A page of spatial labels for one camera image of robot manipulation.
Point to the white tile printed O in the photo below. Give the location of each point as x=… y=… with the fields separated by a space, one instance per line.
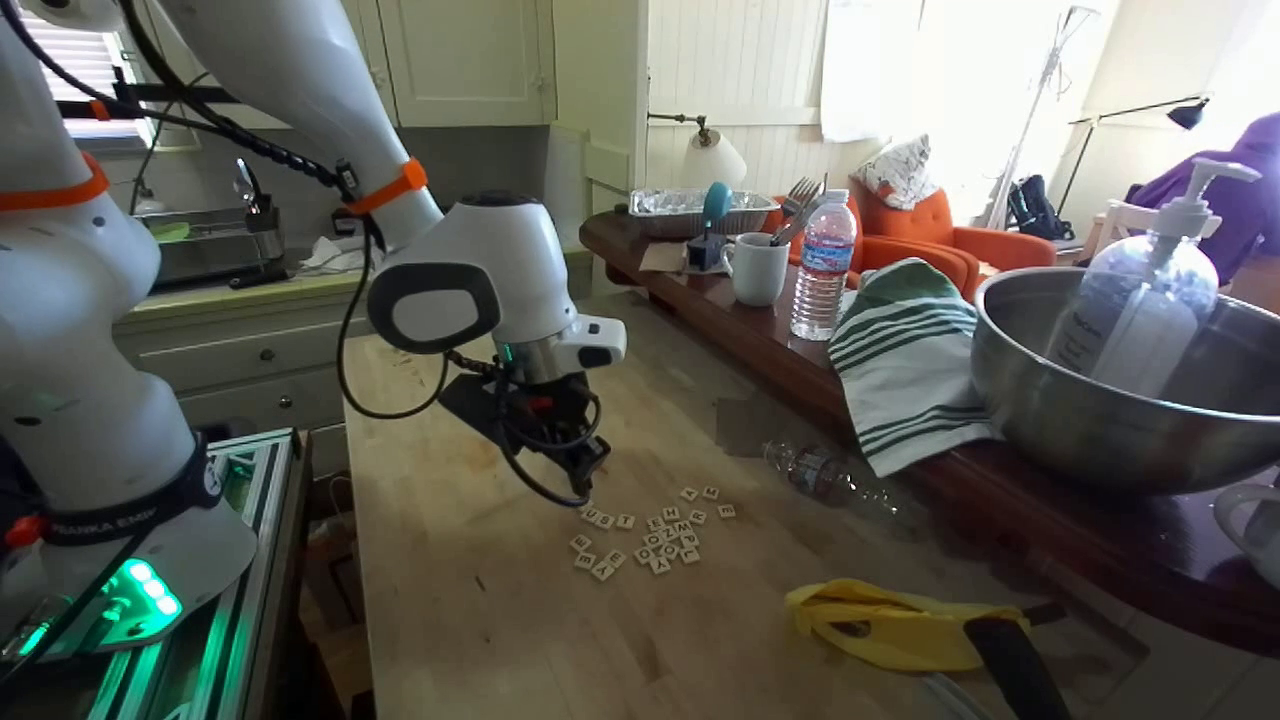
x=671 y=552

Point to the white mug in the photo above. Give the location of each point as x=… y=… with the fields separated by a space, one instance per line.
x=760 y=273

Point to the clear plastic water bottle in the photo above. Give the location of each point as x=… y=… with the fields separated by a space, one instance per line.
x=823 y=287

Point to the white tile printed L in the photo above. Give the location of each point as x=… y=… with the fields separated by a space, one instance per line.
x=695 y=556

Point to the black bag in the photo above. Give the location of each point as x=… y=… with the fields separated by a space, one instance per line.
x=1036 y=211

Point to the white tile printed P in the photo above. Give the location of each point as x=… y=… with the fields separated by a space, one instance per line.
x=685 y=542

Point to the cream cabinet with drawers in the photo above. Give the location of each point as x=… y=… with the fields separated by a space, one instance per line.
x=255 y=360

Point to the black countertop appliance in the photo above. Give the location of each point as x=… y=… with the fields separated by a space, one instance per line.
x=203 y=253

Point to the crumpled clear plastic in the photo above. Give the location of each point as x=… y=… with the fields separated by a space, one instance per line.
x=823 y=473

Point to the white tile printed S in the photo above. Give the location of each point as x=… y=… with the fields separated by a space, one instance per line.
x=600 y=518

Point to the white letter tile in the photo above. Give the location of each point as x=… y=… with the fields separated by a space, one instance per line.
x=711 y=493
x=695 y=518
x=688 y=493
x=724 y=510
x=671 y=513

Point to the black horizontal rod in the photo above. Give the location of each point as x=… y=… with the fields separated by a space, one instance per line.
x=145 y=102

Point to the aluminium foil tray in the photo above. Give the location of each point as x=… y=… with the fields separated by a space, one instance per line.
x=667 y=204

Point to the yellow crumpled cloth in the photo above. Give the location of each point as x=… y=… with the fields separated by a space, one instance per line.
x=880 y=624

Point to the window with white blinds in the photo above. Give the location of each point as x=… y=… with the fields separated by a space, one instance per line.
x=93 y=52

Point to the white globe desk lamp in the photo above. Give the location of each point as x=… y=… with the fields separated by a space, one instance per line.
x=714 y=167

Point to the person in purple hoodie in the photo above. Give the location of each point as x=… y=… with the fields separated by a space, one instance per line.
x=1242 y=187

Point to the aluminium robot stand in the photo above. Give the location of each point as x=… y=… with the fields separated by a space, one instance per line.
x=255 y=533

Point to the green striped white towel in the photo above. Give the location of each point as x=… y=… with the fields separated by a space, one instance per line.
x=907 y=372

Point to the white tile printed Y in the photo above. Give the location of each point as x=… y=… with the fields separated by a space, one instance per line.
x=660 y=571
x=600 y=573

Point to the white tile printed E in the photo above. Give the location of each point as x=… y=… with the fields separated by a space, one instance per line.
x=583 y=544
x=613 y=556
x=584 y=567

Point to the white tile printed T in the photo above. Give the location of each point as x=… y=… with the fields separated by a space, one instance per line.
x=624 y=521

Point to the black-headed floor lamp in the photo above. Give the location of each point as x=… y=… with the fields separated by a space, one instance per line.
x=1191 y=114

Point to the white patterned pillow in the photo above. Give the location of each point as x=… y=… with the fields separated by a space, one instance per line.
x=901 y=169

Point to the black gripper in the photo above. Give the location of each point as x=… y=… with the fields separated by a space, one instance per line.
x=555 y=403

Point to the clear pump dispenser bottle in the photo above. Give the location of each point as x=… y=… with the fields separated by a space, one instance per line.
x=1132 y=323

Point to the large steel bowl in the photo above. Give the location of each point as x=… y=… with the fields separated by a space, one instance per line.
x=1107 y=424

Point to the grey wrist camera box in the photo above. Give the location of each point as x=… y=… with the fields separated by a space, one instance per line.
x=596 y=340

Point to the metal cutlery piece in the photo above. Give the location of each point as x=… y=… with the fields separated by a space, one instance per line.
x=798 y=201

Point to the dark wooden table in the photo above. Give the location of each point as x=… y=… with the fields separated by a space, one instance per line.
x=1067 y=533

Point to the teal scoop on black base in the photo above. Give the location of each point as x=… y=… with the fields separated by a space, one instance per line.
x=719 y=201

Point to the white dish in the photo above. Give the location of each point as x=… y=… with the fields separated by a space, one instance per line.
x=1260 y=533

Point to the brown cardboard sheet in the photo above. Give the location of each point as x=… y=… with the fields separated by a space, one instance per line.
x=660 y=261

